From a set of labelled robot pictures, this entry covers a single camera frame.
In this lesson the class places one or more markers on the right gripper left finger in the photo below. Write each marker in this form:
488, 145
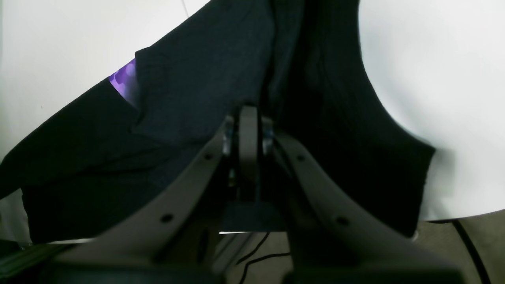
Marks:
171, 240

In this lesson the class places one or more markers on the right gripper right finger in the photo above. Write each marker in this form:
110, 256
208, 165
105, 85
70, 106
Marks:
332, 239

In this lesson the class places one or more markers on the black T-shirt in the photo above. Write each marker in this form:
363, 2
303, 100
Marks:
113, 149

